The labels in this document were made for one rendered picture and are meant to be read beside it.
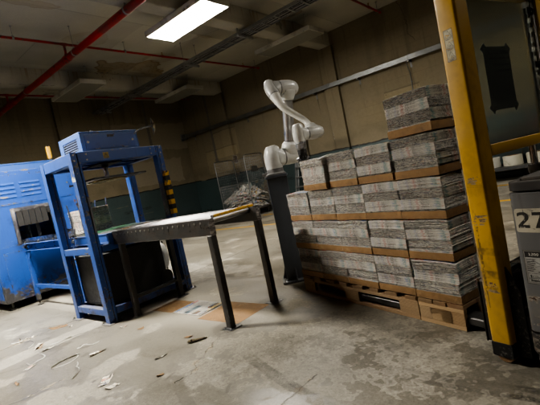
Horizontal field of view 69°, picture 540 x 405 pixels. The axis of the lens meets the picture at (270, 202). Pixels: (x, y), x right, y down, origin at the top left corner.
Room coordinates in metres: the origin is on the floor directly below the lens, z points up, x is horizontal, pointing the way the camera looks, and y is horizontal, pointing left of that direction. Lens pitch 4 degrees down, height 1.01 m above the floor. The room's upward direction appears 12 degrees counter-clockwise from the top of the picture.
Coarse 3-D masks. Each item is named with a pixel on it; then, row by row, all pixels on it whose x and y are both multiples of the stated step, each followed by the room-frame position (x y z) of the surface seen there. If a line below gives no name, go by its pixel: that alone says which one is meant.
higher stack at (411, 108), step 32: (416, 96) 2.05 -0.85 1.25; (448, 96) 2.09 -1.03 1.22; (448, 128) 2.14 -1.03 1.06; (416, 160) 2.11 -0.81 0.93; (448, 160) 2.04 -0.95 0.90; (416, 192) 2.14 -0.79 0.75; (448, 192) 2.02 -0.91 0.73; (416, 224) 2.17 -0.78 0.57; (448, 224) 2.00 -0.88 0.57; (448, 288) 2.05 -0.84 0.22; (448, 320) 2.08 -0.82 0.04
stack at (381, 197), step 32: (320, 192) 2.86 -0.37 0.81; (352, 192) 2.58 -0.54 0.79; (384, 192) 2.35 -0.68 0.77; (320, 224) 2.92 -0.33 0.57; (352, 224) 2.62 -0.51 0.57; (384, 224) 2.37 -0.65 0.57; (320, 256) 3.01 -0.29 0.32; (352, 256) 2.67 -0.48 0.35; (384, 256) 2.42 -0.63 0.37; (352, 288) 2.73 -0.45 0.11
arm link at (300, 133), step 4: (296, 124) 3.24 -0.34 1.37; (300, 124) 3.24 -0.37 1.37; (292, 128) 3.25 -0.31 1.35; (296, 128) 3.23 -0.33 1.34; (300, 128) 3.22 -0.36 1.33; (304, 128) 3.25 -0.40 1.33; (292, 132) 3.25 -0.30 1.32; (296, 132) 3.22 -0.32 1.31; (300, 132) 3.22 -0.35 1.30; (304, 132) 3.23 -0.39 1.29; (308, 132) 3.25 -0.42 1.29; (292, 136) 3.26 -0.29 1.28; (296, 136) 3.23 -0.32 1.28; (300, 136) 3.22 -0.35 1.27; (304, 136) 3.23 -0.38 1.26; (308, 136) 3.26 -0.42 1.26; (296, 140) 3.24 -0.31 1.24; (300, 140) 3.22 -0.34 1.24; (304, 140) 3.24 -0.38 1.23
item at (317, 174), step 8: (312, 160) 2.84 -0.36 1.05; (320, 160) 2.76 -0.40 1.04; (304, 168) 2.95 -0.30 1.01; (312, 168) 2.87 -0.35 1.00; (320, 168) 2.79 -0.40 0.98; (304, 176) 2.98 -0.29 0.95; (312, 176) 2.89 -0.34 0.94; (320, 176) 2.81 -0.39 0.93; (328, 176) 2.77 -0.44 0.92; (304, 184) 2.99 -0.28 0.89; (312, 184) 2.91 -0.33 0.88
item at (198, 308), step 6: (186, 306) 3.49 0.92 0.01; (192, 306) 3.45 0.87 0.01; (198, 306) 3.41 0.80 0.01; (204, 306) 3.38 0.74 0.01; (210, 306) 3.34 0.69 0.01; (216, 306) 3.31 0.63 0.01; (174, 312) 3.40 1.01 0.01; (180, 312) 3.36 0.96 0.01; (186, 312) 3.32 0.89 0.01; (192, 312) 3.29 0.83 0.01; (198, 312) 3.25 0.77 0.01; (204, 312) 3.22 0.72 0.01
